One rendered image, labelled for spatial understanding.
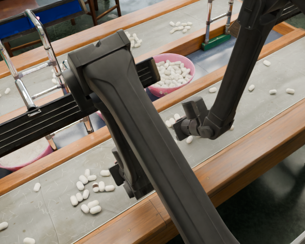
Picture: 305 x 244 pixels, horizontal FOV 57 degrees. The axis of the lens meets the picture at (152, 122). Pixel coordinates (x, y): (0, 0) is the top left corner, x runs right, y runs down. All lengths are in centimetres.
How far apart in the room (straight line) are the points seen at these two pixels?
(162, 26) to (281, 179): 120
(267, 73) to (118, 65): 117
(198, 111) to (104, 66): 55
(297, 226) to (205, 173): 97
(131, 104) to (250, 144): 82
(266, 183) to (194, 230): 163
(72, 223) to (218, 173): 51
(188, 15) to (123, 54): 154
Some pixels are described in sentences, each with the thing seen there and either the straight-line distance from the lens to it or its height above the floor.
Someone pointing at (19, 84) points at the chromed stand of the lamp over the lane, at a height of 112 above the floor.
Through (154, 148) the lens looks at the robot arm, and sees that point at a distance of 33.
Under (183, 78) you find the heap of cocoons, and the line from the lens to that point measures 141.
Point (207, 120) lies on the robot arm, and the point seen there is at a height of 101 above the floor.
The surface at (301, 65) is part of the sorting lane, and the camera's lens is 157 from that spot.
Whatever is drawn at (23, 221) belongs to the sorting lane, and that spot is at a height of 74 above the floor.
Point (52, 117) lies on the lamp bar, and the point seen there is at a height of 108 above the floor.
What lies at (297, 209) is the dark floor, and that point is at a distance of 193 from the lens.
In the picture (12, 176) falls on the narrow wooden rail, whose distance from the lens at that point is 116.
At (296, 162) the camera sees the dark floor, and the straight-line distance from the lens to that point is 211.
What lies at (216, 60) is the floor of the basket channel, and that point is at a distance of 162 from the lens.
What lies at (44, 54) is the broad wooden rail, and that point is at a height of 76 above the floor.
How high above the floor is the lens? 163
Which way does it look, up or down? 49 degrees down
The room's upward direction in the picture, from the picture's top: 5 degrees counter-clockwise
